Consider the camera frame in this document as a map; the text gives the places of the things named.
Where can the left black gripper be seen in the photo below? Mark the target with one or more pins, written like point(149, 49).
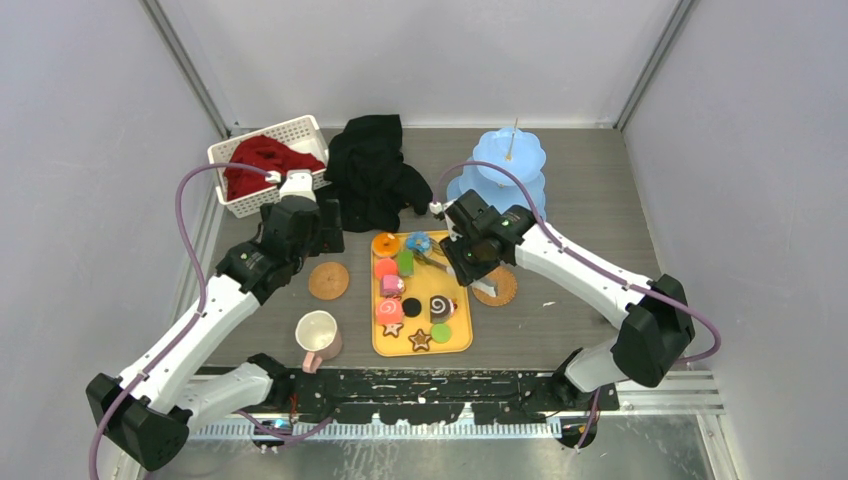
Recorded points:
point(328, 240)

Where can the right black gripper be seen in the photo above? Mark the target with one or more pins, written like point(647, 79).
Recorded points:
point(466, 272)

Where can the metal tongs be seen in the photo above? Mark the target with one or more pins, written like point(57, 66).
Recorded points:
point(484, 285)

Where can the blue donut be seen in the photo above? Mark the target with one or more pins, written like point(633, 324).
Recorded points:
point(419, 242)

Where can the green roll cake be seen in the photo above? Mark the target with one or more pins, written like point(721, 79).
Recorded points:
point(405, 263)

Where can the chocolate swirl roll cake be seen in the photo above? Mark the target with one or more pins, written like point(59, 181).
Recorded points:
point(441, 309)

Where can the blue three-tier cake stand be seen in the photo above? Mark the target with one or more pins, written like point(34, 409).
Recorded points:
point(516, 151)

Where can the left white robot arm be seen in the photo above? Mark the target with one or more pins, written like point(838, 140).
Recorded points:
point(149, 410)

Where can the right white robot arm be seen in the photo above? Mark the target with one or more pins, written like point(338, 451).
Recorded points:
point(651, 318)

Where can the right woven coaster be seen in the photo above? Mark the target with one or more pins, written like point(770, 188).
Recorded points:
point(505, 286)

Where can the woven coaster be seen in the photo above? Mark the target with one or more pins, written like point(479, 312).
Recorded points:
point(505, 286)
point(328, 281)

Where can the left woven coaster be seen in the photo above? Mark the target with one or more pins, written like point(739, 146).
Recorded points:
point(328, 281)

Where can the red cloth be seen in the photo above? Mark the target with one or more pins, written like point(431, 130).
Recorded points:
point(267, 154)

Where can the orange donut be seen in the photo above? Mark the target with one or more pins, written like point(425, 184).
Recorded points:
point(386, 245)

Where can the black cloth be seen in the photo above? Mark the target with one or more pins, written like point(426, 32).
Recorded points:
point(373, 182)

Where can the white plastic basket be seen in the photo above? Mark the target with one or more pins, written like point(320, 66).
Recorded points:
point(295, 144)

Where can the yellow tray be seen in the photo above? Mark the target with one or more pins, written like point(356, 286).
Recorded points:
point(426, 282)

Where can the red round cake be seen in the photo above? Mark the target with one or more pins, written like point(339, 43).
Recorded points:
point(385, 266)

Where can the black round cookie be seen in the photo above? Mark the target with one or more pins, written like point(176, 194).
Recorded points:
point(411, 307)

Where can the pink cube cake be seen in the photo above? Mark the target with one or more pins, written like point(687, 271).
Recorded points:
point(391, 286)

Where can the green round macaron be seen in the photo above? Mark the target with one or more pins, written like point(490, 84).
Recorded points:
point(441, 333)

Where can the pink mug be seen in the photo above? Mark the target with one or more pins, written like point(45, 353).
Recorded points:
point(318, 334)

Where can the pink swirl roll cake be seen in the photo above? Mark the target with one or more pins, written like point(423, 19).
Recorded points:
point(389, 311)

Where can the brown star cookie right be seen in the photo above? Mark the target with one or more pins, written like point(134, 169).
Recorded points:
point(420, 341)

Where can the brown star cookie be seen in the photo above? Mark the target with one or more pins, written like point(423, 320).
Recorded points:
point(392, 330)
point(420, 341)

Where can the brown star cookie left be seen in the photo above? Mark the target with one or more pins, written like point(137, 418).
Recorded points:
point(392, 330)

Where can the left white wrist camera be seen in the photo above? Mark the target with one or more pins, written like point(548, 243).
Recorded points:
point(297, 183)

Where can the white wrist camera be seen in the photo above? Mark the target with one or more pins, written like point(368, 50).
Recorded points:
point(297, 183)
point(439, 211)

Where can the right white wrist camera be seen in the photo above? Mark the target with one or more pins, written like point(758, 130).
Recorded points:
point(439, 211)

